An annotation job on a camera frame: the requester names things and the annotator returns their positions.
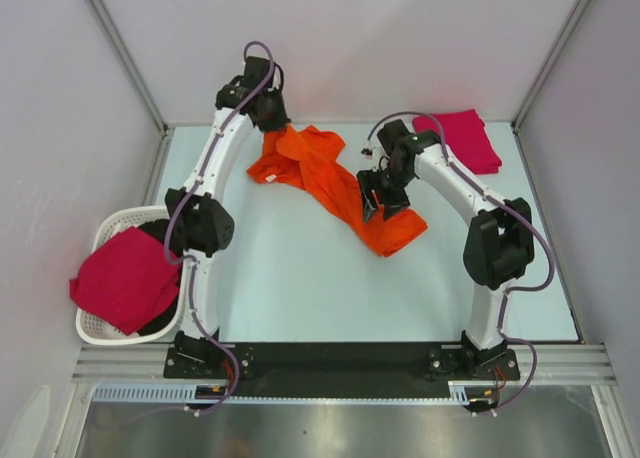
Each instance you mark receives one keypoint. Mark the black garment in basket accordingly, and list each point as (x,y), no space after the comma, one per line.
(160,280)

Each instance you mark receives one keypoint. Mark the orange t shirt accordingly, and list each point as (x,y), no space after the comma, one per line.
(307,159)

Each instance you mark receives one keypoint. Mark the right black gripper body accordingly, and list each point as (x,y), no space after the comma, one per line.
(391,183)

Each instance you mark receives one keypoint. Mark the aluminium frame rail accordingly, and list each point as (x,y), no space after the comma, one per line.
(557,364)

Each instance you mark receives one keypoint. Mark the magenta t shirt in basket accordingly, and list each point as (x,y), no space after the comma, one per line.
(109,283)

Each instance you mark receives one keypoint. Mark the folded magenta t shirt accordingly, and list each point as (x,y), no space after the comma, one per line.
(466,136)

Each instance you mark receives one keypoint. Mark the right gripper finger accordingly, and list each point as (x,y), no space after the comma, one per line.
(367,185)
(394,207)

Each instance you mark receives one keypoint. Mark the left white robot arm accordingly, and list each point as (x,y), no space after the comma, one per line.
(199,223)

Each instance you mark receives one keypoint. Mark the white plastic laundry basket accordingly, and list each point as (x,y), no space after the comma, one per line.
(95,331)

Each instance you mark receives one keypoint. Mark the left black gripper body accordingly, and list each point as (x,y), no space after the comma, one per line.
(275,115)

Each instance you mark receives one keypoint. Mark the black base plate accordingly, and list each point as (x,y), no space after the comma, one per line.
(340,370)

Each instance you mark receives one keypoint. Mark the grey slotted cable duct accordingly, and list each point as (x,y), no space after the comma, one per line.
(191,394)

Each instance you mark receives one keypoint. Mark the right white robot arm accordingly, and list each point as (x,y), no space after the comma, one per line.
(499,245)

